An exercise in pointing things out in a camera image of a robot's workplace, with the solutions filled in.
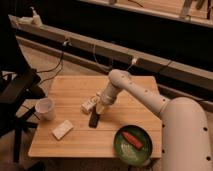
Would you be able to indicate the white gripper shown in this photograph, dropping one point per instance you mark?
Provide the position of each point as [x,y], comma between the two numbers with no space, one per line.
[100,109]

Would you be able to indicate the small white bottle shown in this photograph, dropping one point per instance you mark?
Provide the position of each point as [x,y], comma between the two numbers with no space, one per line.
[89,104]

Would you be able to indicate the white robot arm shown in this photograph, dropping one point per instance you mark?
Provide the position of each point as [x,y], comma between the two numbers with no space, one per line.
[185,136]

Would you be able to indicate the white sponge block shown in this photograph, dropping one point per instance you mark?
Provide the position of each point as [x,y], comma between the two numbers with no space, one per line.
[62,130]

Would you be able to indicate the orange carrot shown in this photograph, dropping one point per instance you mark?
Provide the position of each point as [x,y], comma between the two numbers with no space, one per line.
[132,140]

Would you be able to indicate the white paper cup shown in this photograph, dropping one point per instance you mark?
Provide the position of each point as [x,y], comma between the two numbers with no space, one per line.
[45,108]

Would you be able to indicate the green plate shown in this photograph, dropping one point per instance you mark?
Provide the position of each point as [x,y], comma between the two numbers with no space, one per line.
[127,152]

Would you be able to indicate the black chair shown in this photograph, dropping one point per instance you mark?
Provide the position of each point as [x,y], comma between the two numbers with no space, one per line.
[18,82]

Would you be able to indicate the white spray bottle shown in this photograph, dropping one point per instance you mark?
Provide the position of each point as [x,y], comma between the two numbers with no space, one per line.
[35,19]

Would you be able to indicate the wooden shelf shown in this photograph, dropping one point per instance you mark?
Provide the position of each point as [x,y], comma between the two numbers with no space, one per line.
[199,12]

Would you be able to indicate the long metal rail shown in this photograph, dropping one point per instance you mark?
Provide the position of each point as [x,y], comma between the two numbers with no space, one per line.
[181,72]

